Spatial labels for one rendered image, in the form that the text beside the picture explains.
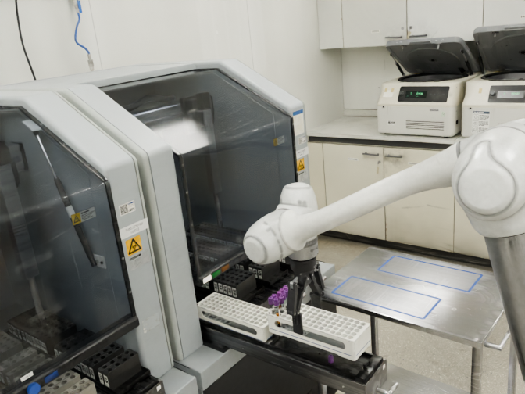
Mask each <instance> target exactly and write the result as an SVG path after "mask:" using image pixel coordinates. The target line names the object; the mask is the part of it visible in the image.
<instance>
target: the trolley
mask: <svg viewBox="0 0 525 394"><path fill-rule="evenodd" d="M324 286H325V290H324V291H323V292H324V296H321V299H322V301H324V302H326V303H331V304H334V305H336V306H341V307H344V308H347V309H350V310H354V311H357V312H360V313H364V314H367V315H370V327H371V347H372V354H375V355H378V356H379V342H378V318H380V319H382V320H386V321H390V322H393V323H396V324H400V325H403V326H406V327H408V328H413V329H416V330H418V331H423V332H426V333H429V334H432V335H436V336H439V337H442V338H446V339H449V340H452V341H454V342H459V343H462V344H464V345H468V346H472V365H471V388H470V392H467V391H465V390H462V389H458V388H456V387H454V386H451V385H447V384H445V383H443V382H440V381H436V380H434V379H432V378H428V377H425V376H423V375H421V374H417V373H415V372H412V371H408V370H406V369H404V368H401V367H397V366H395V365H393V364H389V363H387V380H386V382H385V383H384V384H383V385H382V386H381V389H384V390H387V391H388V390H389V389H390V388H391V387H392V386H393V384H394V383H395V382H397V383H398V384H399V386H398V387H397V389H396V390H395V392H394V393H393V394H481V381H482V362H483V346H484V347H487V348H490V349H495V350H498V351H502V349H503V347H504V346H505V344H506V343H507V341H508V339H509V337H510V350H509V374H508V388H507V394H516V376H517V364H518V360H517V356H516V351H515V348H514V345H513V340H512V337H511V336H510V335H511V334H510V330H508V331H507V332H506V334H505V336H504V338H503V339H502V341H501V342H500V344H499V345H497V344H494V343H491V342H486V341H487V340H488V338H489V336H490V335H491V333H492V332H493V331H494V329H495V327H496V325H497V324H498V322H499V321H500V320H501V318H502V316H503V315H504V313H505V311H504V308H503V305H502V301H501V297H500V294H499V291H498V286H497V283H496V280H495V275H494V272H490V271H486V270H479V269H476V268H472V267H464V266H461V265H457V264H453V263H446V262H442V261H438V260H432V259H428V258H423V257H420V256H413V255H409V254H405V253H398V252H395V251H391V250H386V249H380V248H376V247H372V246H370V247H369V248H368V249H366V250H365V251H363V252H362V253H360V254H359V255H358V256H357V257H356V258H355V259H353V260H352V261H350V262H349V263H347V264H346V265H345V266H344V267H342V268H341V269H340V270H339V271H337V272H336V273H335V274H333V275H332V276H331V277H329V278H328V279H327V280H326V281H325V282H324Z"/></svg>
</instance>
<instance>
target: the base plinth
mask: <svg viewBox="0 0 525 394"><path fill-rule="evenodd" d="M320 235H323V236H327V237H332V238H339V239H344V240H349V241H353V242H361V243H365V244H369V245H377V246H381V247H385V248H390V249H397V250H401V251H406V252H411V253H419V254H423V255H427V256H435V257H439V258H443V259H447V260H455V261H459V262H464V263H471V264H476V265H480V266H484V267H492V265H491V261H490V260H489V259H485V258H480V257H476V256H468V255H464V254H460V253H454V252H453V253H452V252H447V251H443V250H438V249H430V248H425V247H421V246H416V245H408V244H403V243H399V242H390V241H387V240H382V239H377V238H369V237H365V236H361V235H353V234H348V233H344V232H340V231H332V230H329V231H325V232H324V233H321V234H320Z"/></svg>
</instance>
